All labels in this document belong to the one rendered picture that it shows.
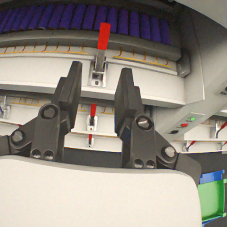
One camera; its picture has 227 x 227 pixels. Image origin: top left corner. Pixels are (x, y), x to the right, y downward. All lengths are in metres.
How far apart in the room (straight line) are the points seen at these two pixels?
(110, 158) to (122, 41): 0.54
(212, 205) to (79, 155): 0.73
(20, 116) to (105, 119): 0.25
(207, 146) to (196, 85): 0.61
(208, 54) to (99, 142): 0.48
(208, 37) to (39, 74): 0.28
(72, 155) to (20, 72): 0.49
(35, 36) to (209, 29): 0.28
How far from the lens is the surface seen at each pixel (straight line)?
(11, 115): 0.46
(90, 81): 0.20
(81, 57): 0.23
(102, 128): 0.40
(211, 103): 0.29
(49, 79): 0.24
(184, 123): 0.34
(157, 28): 0.29
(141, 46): 0.24
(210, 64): 0.24
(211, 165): 0.99
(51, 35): 0.25
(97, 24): 0.26
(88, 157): 0.67
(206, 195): 0.83
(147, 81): 0.24
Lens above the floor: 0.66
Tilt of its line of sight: 61 degrees down
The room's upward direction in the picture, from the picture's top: 21 degrees clockwise
